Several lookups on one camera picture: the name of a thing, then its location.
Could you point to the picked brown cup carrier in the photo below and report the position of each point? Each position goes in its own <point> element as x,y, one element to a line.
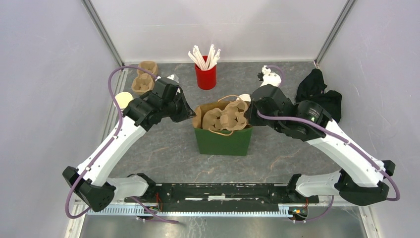
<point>230,118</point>

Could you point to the brown cardboard cup carrier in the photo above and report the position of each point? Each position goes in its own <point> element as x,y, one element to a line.
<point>144,82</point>

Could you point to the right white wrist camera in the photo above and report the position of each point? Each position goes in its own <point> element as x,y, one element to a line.
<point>271,75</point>

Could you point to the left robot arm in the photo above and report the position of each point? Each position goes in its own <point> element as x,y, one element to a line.
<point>90,180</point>

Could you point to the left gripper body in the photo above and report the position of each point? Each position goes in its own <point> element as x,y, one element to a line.
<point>178,110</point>

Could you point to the brown paper bag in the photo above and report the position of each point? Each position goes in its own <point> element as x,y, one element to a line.
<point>202,109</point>

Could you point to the stack of paper cups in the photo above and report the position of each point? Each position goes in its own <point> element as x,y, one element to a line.
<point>123,99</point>

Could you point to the bundle of wrapped straws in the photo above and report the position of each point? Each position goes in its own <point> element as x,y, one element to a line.
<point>205,63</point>

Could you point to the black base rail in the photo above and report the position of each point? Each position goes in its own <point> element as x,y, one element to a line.
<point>223,197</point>

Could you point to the black cloth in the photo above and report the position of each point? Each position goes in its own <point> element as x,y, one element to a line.
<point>313,88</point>

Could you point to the red straw holder cup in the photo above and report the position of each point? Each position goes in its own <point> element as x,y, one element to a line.
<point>206,79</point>

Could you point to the white cable duct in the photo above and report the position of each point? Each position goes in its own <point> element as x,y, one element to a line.
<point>137,210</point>

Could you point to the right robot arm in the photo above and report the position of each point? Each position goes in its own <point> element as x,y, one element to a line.
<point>362,179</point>

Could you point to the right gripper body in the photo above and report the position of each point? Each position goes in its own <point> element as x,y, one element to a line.
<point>255,119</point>

